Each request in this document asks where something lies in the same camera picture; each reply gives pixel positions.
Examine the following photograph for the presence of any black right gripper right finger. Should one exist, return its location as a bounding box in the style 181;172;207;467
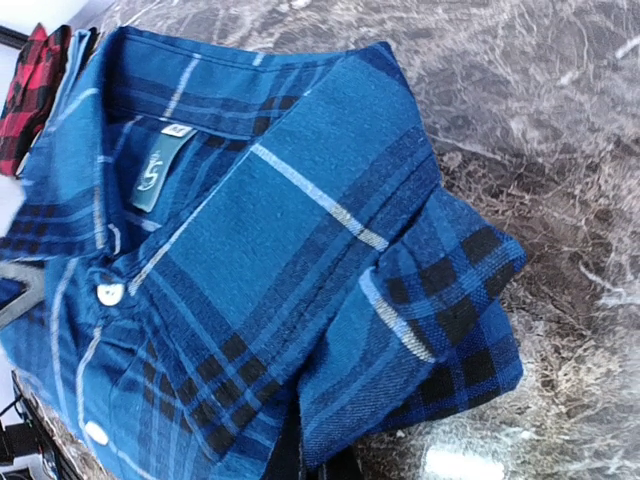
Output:
312;446;363;480

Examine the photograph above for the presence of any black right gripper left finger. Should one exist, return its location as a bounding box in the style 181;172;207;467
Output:
262;404;305;480

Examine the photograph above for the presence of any blue plaid long sleeve shirt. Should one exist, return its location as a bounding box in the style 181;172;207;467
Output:
1;27;526;479

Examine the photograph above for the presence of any red black plaid folded shirt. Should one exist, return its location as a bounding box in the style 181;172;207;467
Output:
1;24;72;176

